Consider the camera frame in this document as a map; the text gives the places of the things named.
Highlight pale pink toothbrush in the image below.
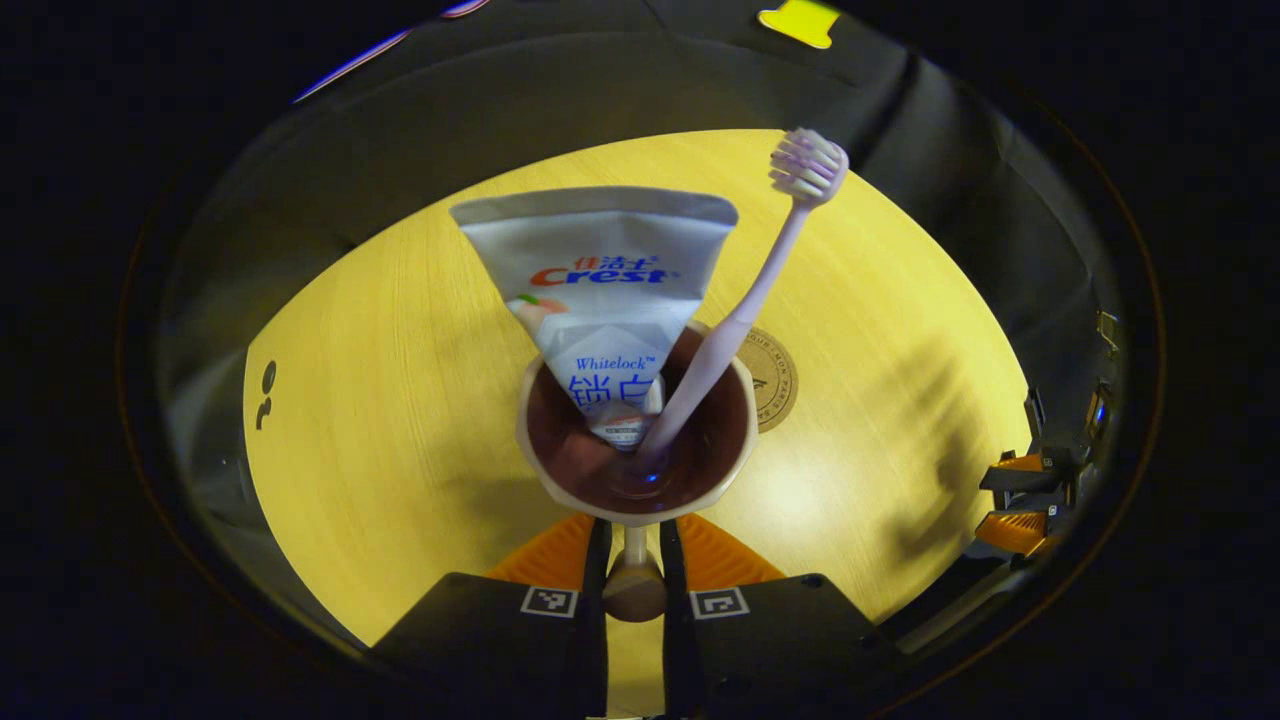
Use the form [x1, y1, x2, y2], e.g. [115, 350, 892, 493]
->
[635, 127, 850, 476]

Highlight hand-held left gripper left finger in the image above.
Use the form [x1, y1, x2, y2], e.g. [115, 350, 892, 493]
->
[370, 515, 613, 719]

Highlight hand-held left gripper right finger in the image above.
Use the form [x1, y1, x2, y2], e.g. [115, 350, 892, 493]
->
[658, 515, 901, 719]

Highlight cream cup with brown inside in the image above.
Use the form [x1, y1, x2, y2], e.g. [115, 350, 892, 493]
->
[515, 320, 758, 623]

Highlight white toothpaste tube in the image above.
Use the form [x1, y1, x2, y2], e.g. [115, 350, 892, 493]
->
[449, 186, 739, 451]

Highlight round brown coaster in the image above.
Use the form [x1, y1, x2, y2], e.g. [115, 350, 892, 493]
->
[740, 327, 799, 434]

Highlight black backdrop cloth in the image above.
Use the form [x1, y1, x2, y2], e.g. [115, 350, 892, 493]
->
[155, 0, 1131, 641]

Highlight wooden desktop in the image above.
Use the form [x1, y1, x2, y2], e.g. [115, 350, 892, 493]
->
[243, 128, 1033, 716]

